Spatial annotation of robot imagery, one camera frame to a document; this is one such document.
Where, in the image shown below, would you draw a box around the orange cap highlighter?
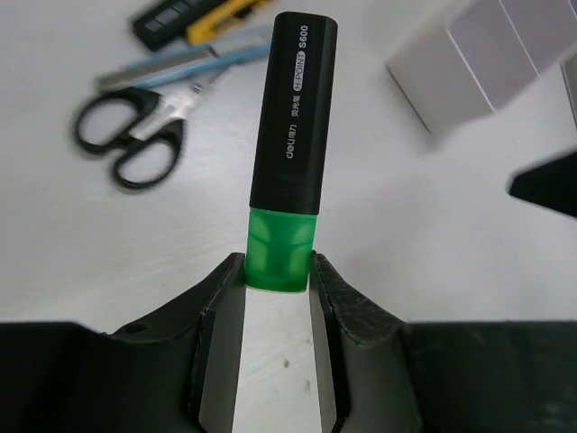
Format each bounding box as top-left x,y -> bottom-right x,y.
131,0 -> 223,51

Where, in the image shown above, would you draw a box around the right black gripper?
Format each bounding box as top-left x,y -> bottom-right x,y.
508,151 -> 576,217

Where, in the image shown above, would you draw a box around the white three-compartment container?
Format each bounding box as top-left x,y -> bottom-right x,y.
387,1 -> 576,134

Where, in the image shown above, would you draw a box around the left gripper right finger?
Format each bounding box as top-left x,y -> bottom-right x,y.
309,253 -> 419,432

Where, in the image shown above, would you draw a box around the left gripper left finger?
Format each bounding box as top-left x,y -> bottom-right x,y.
110,253 -> 246,432

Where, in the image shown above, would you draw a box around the black handled scissors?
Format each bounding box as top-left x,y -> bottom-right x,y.
71,67 -> 231,191

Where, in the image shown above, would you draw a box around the green cap highlighter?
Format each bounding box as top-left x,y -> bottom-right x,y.
245,12 -> 338,293

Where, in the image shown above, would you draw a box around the yellow utility knife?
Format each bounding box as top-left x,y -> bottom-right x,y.
185,0 -> 270,45

